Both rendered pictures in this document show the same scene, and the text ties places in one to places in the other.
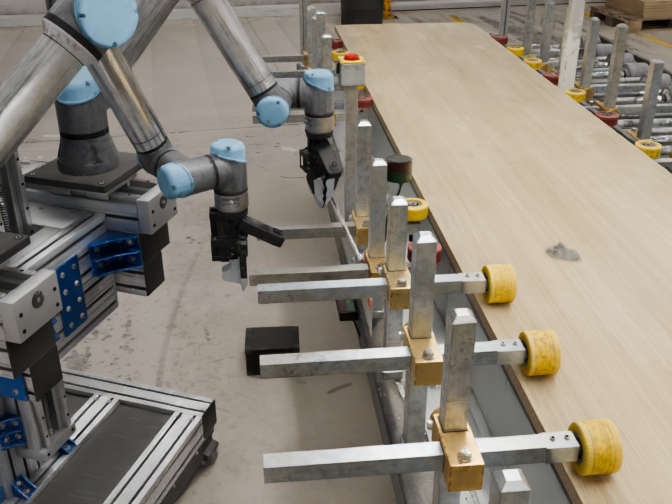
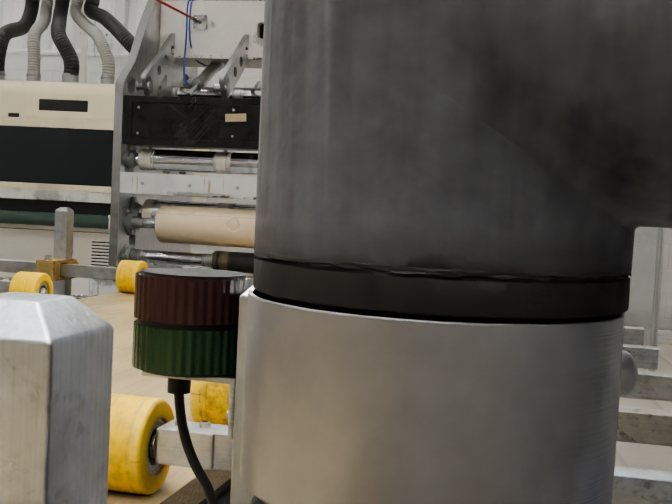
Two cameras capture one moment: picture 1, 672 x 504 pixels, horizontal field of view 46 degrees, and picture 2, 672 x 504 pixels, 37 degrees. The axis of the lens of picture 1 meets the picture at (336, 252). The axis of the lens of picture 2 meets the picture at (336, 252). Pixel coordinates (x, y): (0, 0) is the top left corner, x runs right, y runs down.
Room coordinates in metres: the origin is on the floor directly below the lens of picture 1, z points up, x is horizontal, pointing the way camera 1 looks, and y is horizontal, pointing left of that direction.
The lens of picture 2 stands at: (2.14, 0.09, 1.15)
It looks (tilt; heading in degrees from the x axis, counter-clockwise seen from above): 3 degrees down; 199
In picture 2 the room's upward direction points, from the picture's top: 3 degrees clockwise
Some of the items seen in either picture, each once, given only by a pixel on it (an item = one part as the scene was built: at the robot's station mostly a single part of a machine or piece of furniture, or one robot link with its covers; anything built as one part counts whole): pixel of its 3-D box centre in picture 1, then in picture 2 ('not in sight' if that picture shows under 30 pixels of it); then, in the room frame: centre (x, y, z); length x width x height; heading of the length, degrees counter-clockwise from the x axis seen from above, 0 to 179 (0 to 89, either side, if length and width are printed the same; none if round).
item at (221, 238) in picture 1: (230, 232); not in sight; (1.60, 0.24, 0.97); 0.09 x 0.08 x 0.12; 96
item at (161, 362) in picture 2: (398, 173); (191, 344); (1.68, -0.14, 1.08); 0.06 x 0.06 x 0.02
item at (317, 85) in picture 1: (317, 92); (468, 22); (1.94, 0.05, 1.19); 0.09 x 0.08 x 0.11; 88
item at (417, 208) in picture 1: (412, 221); not in sight; (1.90, -0.20, 0.85); 0.08 x 0.08 x 0.11
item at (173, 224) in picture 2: not in sight; (339, 234); (-0.86, -0.91, 1.05); 1.43 x 0.12 x 0.12; 96
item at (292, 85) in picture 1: (278, 95); not in sight; (1.93, 0.14, 1.19); 0.11 x 0.11 x 0.08; 88
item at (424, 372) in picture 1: (421, 351); not in sight; (1.16, -0.15, 0.95); 0.14 x 0.06 x 0.05; 6
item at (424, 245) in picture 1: (418, 352); not in sight; (1.18, -0.15, 0.93); 0.04 x 0.04 x 0.48; 6
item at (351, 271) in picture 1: (341, 273); not in sight; (1.63, -0.01, 0.84); 0.43 x 0.03 x 0.04; 96
